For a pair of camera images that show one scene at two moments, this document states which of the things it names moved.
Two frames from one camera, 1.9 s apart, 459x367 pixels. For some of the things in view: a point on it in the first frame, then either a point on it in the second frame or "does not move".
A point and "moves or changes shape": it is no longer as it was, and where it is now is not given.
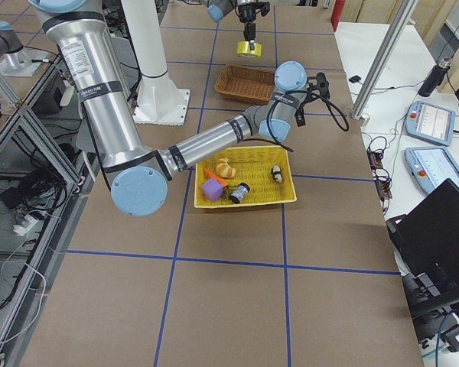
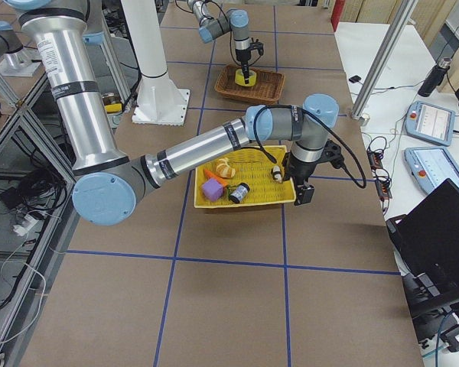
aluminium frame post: [383, 59] does not move
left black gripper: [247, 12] to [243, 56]
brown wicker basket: [249, 84] does not move
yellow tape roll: [244, 50] moves or changes shape
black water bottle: [435, 77] does not move
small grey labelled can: [240, 193] does not move
